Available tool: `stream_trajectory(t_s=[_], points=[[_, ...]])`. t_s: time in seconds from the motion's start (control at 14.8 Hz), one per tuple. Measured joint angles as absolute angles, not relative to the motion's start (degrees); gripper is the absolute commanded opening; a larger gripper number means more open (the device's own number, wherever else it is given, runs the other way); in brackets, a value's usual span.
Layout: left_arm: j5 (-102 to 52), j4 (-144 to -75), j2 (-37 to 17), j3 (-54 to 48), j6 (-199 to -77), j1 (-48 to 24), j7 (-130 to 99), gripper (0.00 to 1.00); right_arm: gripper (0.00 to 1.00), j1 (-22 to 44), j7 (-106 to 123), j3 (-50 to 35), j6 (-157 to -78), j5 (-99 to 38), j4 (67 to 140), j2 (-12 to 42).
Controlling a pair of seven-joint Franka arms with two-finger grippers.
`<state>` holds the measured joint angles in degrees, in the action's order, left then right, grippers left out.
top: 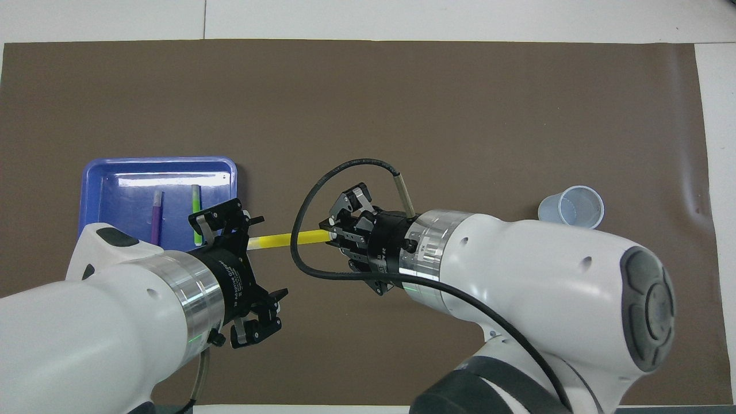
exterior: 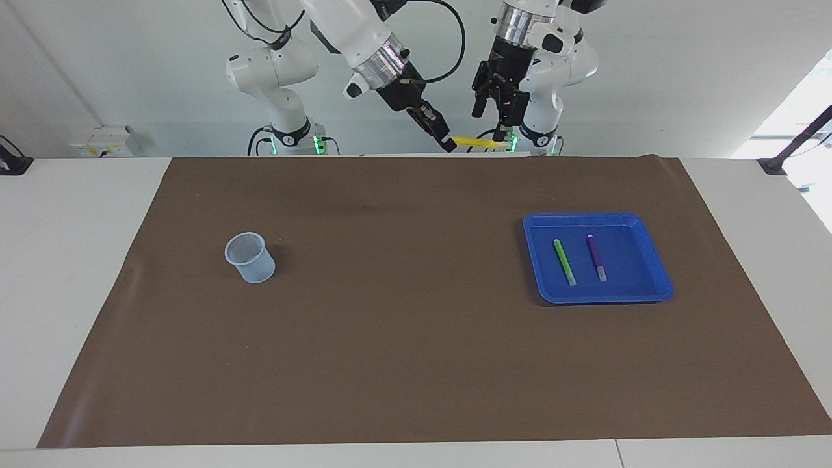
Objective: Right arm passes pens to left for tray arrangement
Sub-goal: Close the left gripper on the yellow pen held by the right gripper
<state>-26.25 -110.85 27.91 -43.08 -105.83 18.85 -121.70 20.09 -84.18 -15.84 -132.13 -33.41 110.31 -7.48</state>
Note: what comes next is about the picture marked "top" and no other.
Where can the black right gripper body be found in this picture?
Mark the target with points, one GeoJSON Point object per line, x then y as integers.
{"type": "Point", "coordinates": [388, 244]}

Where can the yellow pen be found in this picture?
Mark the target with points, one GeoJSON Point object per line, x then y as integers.
{"type": "Point", "coordinates": [287, 239]}

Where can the purple pen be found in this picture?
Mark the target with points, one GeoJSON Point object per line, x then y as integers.
{"type": "Point", "coordinates": [156, 218]}

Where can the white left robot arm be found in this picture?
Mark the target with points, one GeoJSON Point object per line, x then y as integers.
{"type": "Point", "coordinates": [86, 333]}

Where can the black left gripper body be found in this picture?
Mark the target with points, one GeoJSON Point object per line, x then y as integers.
{"type": "Point", "coordinates": [236, 282]}

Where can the clear plastic cup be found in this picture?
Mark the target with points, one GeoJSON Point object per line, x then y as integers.
{"type": "Point", "coordinates": [552, 210]}

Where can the blue plastic tray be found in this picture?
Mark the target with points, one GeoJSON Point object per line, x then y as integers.
{"type": "Point", "coordinates": [126, 201]}

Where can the brown paper table mat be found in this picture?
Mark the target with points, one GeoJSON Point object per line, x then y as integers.
{"type": "Point", "coordinates": [368, 103]}

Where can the green pen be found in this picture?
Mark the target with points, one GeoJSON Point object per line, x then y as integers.
{"type": "Point", "coordinates": [196, 198]}

